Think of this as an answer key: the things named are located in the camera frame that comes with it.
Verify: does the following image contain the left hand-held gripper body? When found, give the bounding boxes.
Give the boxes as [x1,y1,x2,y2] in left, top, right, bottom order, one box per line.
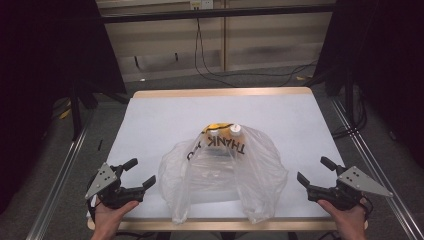
[84,162,146,210]

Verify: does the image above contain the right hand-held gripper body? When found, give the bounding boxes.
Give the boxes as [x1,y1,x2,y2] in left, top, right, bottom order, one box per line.
[306,165,394,211]

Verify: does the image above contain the clear printed plastic bag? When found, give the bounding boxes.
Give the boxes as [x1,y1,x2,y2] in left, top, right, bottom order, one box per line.
[157,122,289,225]

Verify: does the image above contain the orange juice bottle white cap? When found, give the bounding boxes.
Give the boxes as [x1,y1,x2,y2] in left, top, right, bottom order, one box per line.
[226,123,248,154]
[205,129,225,158]

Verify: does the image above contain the person's left hand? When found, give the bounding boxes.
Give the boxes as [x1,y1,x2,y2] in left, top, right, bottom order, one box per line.
[90,200,140,240]

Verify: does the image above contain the person's right hand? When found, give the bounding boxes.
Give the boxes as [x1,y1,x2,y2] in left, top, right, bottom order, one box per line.
[316,196,368,240]

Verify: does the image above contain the black metal stand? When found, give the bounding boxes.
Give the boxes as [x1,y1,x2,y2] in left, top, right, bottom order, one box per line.
[68,78,129,142]
[304,64,359,129]

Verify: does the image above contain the black curtain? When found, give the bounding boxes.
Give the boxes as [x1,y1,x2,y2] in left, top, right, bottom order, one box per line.
[0,0,128,214]
[313,0,424,168]

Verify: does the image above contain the black horizontal bar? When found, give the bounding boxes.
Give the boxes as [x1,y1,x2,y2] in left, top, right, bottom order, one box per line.
[99,4,338,24]

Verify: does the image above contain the white power outlet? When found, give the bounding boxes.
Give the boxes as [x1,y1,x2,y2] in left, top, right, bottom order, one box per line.
[189,0,214,10]

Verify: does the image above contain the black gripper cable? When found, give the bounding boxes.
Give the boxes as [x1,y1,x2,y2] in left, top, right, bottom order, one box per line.
[360,197,375,222]
[85,179,98,224]

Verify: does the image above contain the metal floor rail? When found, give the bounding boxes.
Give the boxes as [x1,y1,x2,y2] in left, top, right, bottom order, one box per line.
[25,126,92,240]
[329,95,424,240]

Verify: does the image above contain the black floor cables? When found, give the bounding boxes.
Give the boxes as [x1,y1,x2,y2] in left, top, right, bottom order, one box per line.
[332,86,368,140]

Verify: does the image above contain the black wall cable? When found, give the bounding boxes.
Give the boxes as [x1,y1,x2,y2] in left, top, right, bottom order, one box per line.
[193,16,236,88]
[197,16,318,78]

